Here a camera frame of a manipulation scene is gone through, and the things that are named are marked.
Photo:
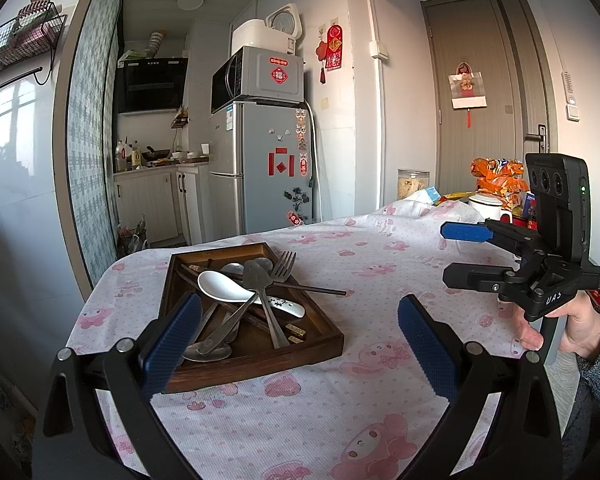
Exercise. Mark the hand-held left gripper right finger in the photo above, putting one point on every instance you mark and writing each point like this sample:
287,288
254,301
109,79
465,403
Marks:
425,350

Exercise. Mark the small metal spoon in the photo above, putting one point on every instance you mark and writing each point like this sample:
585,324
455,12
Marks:
263,263

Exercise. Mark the pink printed tablecloth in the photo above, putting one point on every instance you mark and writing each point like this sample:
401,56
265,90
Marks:
370,410

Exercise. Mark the spade-shaped metal spoon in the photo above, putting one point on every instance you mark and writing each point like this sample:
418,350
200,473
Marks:
257,277

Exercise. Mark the small white wall switch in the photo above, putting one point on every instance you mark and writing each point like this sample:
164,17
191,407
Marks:
573,112

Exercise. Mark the white kitchen cabinet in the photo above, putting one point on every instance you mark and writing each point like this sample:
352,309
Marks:
150,205

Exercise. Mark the person's right hand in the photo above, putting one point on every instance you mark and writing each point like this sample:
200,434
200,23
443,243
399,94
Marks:
587,325

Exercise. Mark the white rice cooker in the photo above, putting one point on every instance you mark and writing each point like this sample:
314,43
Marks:
260,35

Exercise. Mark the white wall thermometer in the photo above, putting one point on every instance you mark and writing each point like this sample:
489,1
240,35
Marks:
568,87

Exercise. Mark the brown wooden tray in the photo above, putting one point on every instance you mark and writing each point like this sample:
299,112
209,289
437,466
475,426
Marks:
310,325

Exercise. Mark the white red gift bag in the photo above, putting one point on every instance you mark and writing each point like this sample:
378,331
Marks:
467,92

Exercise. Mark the black range hood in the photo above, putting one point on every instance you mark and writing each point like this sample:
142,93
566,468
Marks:
152,85

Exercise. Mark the metal fork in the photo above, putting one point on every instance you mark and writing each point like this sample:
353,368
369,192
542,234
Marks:
284,266

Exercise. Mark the glass snack jar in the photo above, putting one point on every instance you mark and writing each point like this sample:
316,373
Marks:
412,187

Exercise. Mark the orange snack bag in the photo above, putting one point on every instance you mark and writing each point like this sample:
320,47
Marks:
497,180

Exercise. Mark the red wall ornament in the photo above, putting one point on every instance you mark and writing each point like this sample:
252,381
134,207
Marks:
332,47

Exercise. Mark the white lidded mug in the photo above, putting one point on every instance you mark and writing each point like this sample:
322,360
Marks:
487,209

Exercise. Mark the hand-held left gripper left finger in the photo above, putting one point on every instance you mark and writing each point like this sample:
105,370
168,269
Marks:
172,342

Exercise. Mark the grey refrigerator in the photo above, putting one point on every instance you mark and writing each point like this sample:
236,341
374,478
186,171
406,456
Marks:
275,195

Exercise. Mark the white ceramic spoon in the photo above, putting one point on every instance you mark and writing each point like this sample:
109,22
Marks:
225,287

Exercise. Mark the black wok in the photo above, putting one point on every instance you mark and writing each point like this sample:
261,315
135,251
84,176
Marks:
157,153

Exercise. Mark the grey microwave oven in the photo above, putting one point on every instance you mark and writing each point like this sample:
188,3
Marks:
275,77

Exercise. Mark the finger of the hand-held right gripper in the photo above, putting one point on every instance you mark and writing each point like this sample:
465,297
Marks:
465,231
475,278

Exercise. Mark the large metal spoon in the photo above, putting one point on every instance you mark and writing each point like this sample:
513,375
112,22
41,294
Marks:
207,352

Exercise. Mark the round ceiling lamp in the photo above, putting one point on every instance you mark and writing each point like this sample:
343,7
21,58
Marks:
190,1

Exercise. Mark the dark sauce bottle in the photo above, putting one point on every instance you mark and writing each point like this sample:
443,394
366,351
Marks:
135,157

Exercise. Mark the patterned sliding door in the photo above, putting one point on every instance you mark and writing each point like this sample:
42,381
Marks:
92,125

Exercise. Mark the blue white packet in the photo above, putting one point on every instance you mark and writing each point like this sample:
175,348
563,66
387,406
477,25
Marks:
431,195

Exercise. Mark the grey room door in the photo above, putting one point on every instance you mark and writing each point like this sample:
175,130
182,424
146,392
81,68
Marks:
485,150

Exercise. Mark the bundle of plastic bags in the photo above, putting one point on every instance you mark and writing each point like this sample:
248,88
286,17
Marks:
132,237

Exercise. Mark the red tin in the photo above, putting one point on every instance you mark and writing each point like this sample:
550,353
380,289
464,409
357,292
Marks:
522,222

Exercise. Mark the large plastic bottle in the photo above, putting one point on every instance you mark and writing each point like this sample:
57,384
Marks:
121,157

